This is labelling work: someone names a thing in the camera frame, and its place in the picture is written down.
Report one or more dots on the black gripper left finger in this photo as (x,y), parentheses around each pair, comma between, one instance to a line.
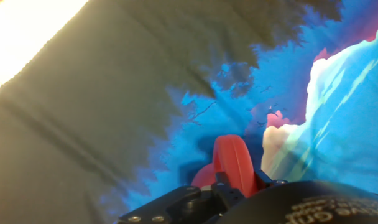
(189,202)

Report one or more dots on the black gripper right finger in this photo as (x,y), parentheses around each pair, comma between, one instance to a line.
(265,180)

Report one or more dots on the pink plastic watering can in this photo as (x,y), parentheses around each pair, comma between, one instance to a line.
(232,155)

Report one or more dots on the blue black printed cloth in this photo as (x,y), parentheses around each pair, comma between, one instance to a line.
(83,109)

